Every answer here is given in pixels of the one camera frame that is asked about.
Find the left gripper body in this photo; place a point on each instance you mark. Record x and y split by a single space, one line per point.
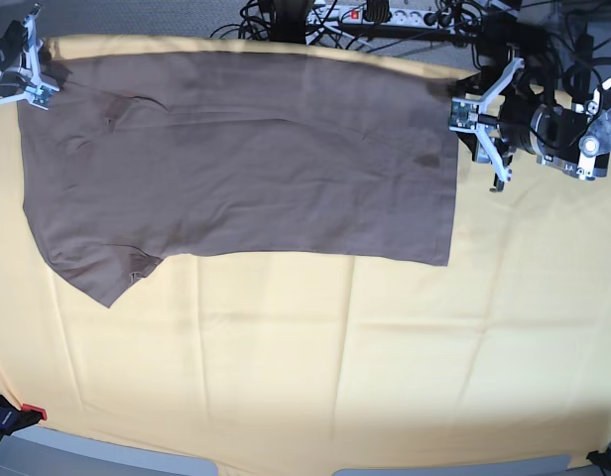
505 115

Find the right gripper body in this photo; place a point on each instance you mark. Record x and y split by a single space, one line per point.
19 54

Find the brown T-shirt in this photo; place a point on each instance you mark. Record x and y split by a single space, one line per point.
140 158

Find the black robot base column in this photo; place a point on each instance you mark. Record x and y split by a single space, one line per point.
289 24

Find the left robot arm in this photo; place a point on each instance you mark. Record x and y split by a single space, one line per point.
575 141

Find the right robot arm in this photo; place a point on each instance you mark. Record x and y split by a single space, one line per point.
10 90

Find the black power adapter box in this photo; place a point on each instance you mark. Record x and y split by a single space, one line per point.
498 34

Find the white power strip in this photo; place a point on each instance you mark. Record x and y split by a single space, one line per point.
347 17

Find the blue red clamp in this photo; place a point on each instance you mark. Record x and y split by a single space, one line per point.
13 419

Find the black clamp right corner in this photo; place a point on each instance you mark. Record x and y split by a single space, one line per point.
602 460

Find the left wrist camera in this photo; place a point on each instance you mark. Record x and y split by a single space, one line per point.
464 115

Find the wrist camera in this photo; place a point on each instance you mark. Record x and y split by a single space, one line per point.
39 95
464 115

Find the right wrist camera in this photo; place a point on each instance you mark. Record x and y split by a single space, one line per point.
39 95

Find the black post right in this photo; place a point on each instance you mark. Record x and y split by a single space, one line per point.
583 47

